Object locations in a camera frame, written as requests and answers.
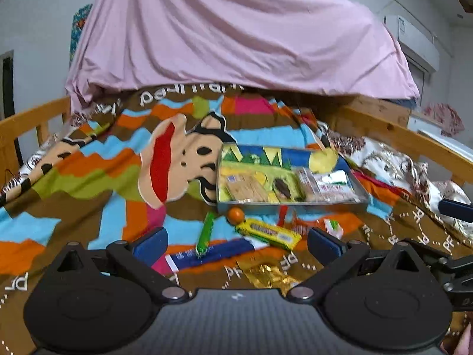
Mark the metal tray with dinosaur drawing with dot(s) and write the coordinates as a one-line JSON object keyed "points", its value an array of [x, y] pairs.
{"points": [[258, 162]]}

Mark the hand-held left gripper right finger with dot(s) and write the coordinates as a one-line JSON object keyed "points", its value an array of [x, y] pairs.
{"points": [[325, 247]]}

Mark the pink bed sheet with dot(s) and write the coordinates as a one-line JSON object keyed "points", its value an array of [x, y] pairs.
{"points": [[240, 33]]}

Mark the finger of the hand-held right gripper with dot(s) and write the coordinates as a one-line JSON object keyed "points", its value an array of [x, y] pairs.
{"points": [[456, 271], [458, 210]]}

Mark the dark door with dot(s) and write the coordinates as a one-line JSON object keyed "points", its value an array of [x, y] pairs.
{"points": [[6, 81]]}

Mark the gold foil packet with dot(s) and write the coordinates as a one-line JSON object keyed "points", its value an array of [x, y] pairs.
{"points": [[271, 277]]}

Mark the cartoon printed blanket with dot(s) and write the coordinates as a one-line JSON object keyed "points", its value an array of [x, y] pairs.
{"points": [[92, 177]]}

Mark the floral satin quilt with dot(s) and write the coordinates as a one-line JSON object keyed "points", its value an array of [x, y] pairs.
{"points": [[391, 162]]}

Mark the yellow bar packet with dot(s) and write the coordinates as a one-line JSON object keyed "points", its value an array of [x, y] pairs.
{"points": [[269, 233]]}

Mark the green candy stick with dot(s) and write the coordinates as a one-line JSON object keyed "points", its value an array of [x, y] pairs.
{"points": [[205, 235]]}

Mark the small white and green packet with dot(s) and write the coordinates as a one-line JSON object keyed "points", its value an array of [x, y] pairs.
{"points": [[333, 227]]}

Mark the orange snack packet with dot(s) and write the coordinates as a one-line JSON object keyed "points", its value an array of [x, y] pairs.
{"points": [[303, 228]]}

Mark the dark brown snack piece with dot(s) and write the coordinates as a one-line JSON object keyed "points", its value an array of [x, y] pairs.
{"points": [[281, 189]]}

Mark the colourful patterned cloth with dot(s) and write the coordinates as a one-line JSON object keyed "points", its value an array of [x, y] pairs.
{"points": [[78, 33]]}

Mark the tangerine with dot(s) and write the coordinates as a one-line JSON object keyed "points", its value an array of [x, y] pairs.
{"points": [[235, 215]]}

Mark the pink floral cloth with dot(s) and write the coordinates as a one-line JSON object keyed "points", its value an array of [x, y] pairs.
{"points": [[445, 118]]}

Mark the blue packet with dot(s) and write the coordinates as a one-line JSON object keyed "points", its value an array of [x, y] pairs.
{"points": [[207, 257]]}

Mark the white air conditioner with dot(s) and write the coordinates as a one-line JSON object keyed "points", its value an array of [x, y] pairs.
{"points": [[414, 40]]}

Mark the round cracker packet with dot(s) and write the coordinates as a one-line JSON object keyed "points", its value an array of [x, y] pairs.
{"points": [[245, 189]]}

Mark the white and green snack packet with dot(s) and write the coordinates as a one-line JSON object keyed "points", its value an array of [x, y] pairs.
{"points": [[334, 186]]}

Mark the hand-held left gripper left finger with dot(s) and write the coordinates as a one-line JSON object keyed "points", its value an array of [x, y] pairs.
{"points": [[151, 246]]}

